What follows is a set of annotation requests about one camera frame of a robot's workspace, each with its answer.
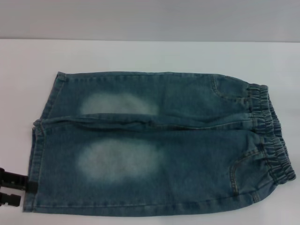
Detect blue denim shorts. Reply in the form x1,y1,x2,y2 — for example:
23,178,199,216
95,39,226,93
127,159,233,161
22,70,296,218

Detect white table cloth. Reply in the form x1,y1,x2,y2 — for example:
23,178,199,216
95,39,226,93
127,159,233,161
0,38,300,225

